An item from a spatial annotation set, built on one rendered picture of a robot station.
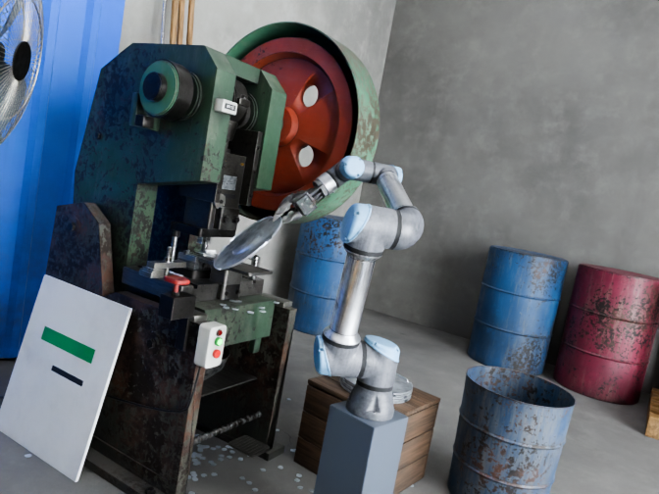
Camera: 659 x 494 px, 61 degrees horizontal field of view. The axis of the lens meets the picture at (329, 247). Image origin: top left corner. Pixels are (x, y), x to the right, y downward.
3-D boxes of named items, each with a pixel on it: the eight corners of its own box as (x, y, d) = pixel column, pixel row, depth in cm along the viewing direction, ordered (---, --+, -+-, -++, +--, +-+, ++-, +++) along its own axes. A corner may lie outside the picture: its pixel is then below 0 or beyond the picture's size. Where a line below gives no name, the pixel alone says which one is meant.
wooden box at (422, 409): (424, 477, 232) (440, 398, 228) (373, 509, 202) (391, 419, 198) (348, 437, 256) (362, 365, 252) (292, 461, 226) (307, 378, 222)
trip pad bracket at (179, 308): (188, 351, 179) (197, 292, 177) (165, 357, 170) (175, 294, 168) (175, 346, 182) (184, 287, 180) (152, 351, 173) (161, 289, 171)
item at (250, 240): (241, 270, 177) (240, 268, 177) (201, 271, 200) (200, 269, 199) (297, 213, 191) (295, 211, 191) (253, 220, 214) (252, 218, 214)
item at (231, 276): (268, 306, 204) (275, 270, 202) (243, 310, 192) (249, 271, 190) (218, 289, 216) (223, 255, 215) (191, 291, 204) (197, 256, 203)
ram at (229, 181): (243, 232, 210) (256, 154, 207) (216, 231, 197) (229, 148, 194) (210, 223, 219) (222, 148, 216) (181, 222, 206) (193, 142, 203)
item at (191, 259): (222, 268, 216) (224, 256, 215) (194, 269, 203) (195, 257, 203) (205, 262, 220) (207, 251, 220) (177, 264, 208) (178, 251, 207)
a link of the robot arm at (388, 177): (442, 228, 155) (401, 158, 196) (405, 222, 153) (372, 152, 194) (428, 263, 161) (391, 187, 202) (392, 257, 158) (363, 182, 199)
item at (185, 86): (199, 137, 186) (209, 70, 183) (173, 131, 176) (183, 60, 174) (153, 130, 197) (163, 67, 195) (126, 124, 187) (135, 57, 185)
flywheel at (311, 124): (394, 61, 228) (260, 43, 264) (372, 45, 211) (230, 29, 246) (352, 231, 238) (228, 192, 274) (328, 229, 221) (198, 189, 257)
